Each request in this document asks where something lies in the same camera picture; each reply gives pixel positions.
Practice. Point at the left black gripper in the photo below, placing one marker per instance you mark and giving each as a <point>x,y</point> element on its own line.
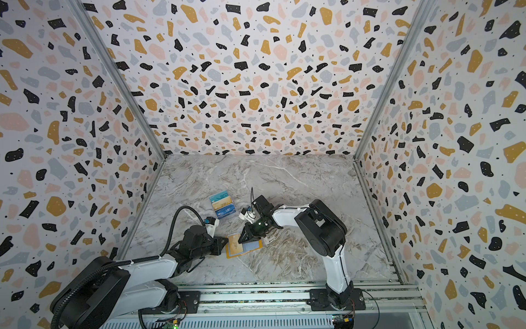
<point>218,240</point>

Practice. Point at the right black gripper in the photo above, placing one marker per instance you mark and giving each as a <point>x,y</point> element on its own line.
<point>250,232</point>

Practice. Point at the yellow leather card holder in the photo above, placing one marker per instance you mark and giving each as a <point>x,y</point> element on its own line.
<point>249,246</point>

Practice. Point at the gold card from holder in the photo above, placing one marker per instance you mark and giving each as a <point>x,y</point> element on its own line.
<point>235,249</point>

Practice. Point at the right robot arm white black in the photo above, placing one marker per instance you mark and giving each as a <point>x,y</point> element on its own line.
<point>322,229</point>

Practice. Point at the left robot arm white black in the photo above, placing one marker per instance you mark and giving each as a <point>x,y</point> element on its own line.
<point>106,288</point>

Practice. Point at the blue VIP card in stand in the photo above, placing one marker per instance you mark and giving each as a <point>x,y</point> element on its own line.
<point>225,211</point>

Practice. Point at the gold card in stand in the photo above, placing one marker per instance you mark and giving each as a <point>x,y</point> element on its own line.
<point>222,203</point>

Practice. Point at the teal VIP card in stand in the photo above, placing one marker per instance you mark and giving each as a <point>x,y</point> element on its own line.
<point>219,196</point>

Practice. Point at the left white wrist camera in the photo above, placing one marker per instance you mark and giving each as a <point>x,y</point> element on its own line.
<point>211,224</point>

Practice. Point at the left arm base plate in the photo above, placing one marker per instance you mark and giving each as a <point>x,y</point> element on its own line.
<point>177,304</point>

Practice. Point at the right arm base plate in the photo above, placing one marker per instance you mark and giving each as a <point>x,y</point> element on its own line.
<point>323,300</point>

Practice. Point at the white perforated cable duct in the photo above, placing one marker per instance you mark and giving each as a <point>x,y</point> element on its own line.
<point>227,321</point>

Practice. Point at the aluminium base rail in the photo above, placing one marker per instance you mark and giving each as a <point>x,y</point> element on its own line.
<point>289,298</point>

